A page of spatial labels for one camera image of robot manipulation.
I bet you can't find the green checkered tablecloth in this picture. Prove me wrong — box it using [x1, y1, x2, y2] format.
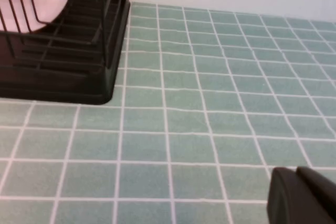
[0, 1, 336, 224]

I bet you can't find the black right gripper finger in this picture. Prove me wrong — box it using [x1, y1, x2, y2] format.
[267, 166, 336, 224]

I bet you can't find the black wire dish rack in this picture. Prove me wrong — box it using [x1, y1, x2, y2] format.
[0, 0, 131, 105]

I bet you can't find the pink round plate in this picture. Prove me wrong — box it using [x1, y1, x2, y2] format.
[0, 0, 77, 35]

